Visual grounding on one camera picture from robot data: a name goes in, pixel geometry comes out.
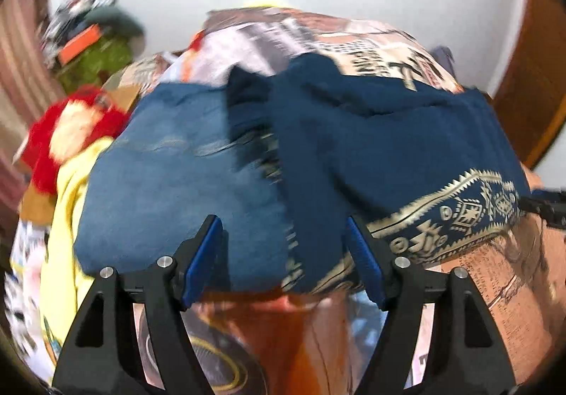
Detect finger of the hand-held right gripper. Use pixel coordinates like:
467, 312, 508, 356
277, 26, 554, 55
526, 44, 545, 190
519, 188, 566, 228

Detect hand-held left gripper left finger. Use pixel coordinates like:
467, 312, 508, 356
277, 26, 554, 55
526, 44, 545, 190
52, 214, 228, 395

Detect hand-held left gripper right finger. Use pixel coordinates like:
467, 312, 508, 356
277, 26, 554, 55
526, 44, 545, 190
346, 214, 518, 395

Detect blue denim jeans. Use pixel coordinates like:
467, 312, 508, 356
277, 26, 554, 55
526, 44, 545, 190
73, 81, 295, 292

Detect navy patterned hoodie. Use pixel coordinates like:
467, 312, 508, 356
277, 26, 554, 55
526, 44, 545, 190
225, 53, 531, 295

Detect orange cloth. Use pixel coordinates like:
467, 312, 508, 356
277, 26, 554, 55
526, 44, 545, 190
190, 289, 354, 395

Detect yellow cloth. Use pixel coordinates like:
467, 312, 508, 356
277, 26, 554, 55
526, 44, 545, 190
40, 136, 116, 378

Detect brown wooden door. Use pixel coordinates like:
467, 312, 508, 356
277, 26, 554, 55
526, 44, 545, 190
493, 0, 566, 170

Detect dark blue chair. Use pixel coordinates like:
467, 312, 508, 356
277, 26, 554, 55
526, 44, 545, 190
431, 45, 456, 77

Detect red plush toy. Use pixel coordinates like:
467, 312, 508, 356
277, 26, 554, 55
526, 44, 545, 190
20, 85, 131, 196

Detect green camouflage box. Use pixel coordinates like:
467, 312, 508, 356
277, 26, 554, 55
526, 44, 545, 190
55, 34, 133, 95

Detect newspaper print blanket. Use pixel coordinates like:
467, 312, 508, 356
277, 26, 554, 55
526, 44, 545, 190
9, 8, 566, 395

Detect orange box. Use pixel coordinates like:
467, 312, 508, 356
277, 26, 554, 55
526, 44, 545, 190
57, 23, 100, 66

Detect grey-green plush cushion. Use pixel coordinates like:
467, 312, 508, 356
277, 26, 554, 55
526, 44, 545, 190
84, 8, 146, 55

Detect striped brown curtain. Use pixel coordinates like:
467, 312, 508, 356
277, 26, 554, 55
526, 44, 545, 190
0, 0, 67, 201

